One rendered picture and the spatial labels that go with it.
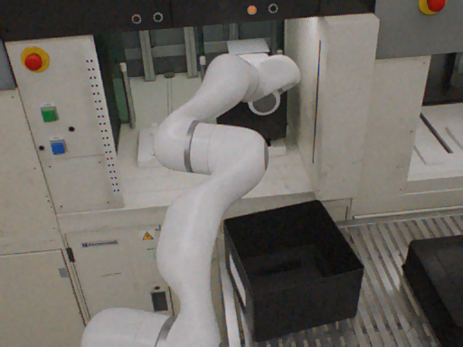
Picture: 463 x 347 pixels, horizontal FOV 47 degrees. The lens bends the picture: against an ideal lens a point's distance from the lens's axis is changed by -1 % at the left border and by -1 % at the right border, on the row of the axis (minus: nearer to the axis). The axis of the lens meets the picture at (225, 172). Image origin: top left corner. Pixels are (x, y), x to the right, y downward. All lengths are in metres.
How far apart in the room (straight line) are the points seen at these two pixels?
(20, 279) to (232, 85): 1.06
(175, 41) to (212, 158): 1.34
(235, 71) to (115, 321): 0.51
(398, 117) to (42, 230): 1.08
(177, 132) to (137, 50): 1.30
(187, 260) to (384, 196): 0.93
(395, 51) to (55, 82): 0.85
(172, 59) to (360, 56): 1.13
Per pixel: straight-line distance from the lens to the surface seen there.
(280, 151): 1.74
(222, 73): 1.04
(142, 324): 0.87
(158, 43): 2.29
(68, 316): 1.94
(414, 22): 1.42
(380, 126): 1.53
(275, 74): 1.31
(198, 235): 0.91
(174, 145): 1.00
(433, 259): 1.46
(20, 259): 1.76
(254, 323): 1.30
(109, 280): 1.79
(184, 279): 0.87
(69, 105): 1.41
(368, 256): 1.58
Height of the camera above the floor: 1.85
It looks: 36 degrees down
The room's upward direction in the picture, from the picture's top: 3 degrees counter-clockwise
